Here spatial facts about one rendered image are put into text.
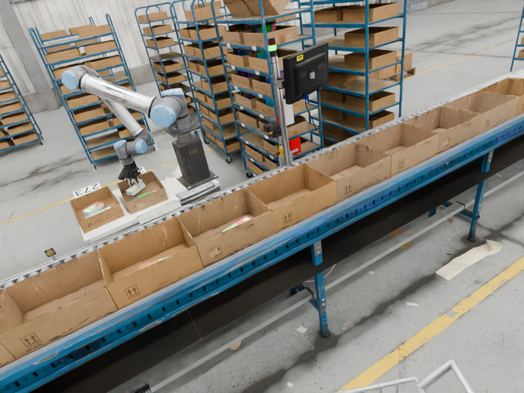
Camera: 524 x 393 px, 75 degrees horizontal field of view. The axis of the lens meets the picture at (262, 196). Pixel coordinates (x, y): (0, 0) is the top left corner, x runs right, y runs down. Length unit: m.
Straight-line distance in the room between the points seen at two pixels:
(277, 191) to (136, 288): 0.93
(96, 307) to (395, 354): 1.67
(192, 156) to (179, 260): 1.20
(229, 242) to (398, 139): 1.43
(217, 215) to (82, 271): 0.70
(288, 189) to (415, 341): 1.20
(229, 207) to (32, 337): 1.02
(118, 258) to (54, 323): 0.40
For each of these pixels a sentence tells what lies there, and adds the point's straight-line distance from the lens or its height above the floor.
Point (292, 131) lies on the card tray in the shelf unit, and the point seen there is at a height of 0.79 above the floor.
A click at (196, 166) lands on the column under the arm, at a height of 0.89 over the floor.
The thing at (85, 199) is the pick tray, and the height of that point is 0.82.
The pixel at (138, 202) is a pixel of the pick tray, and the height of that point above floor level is 0.82.
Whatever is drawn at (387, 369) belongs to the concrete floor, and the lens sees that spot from 2.32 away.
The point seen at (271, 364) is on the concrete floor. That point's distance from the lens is 2.34.
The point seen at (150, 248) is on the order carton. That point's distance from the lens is 1.84.
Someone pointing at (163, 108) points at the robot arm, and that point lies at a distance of 2.32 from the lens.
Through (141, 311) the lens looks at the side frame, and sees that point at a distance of 1.59.
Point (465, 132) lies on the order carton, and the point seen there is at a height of 0.98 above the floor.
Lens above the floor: 1.97
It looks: 31 degrees down
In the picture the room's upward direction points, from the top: 11 degrees counter-clockwise
